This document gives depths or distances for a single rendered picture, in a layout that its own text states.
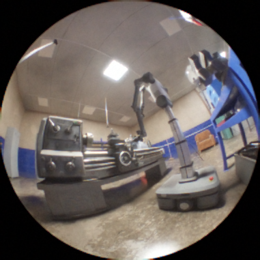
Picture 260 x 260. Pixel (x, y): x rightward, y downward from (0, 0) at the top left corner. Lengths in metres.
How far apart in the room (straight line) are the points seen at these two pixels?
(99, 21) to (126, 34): 0.85
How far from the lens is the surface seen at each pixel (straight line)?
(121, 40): 2.79
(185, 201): 0.86
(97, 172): 1.21
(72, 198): 1.12
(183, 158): 0.90
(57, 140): 1.14
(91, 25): 2.80
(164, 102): 0.98
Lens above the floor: 0.65
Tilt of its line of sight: 21 degrees up
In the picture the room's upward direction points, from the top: 13 degrees counter-clockwise
